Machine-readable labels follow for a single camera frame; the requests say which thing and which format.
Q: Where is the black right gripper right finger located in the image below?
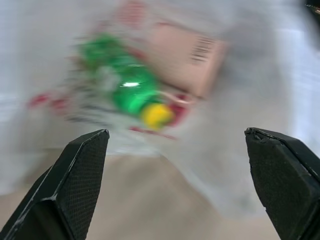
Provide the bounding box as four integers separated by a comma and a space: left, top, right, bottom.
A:
244, 127, 320, 240

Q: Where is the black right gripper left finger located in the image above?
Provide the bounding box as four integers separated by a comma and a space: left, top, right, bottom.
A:
0, 128, 110, 240

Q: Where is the translucent white plastic bag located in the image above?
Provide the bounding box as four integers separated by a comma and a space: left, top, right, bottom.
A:
0, 0, 320, 219

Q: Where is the green plastic bottle yellow cap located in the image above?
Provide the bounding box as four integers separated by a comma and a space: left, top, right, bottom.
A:
74, 33, 176, 131

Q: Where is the pink cardboard box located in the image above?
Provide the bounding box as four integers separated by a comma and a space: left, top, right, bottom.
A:
147, 22, 230, 101

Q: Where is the dark object at corner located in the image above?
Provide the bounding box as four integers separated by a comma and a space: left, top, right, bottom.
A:
305, 0, 320, 16

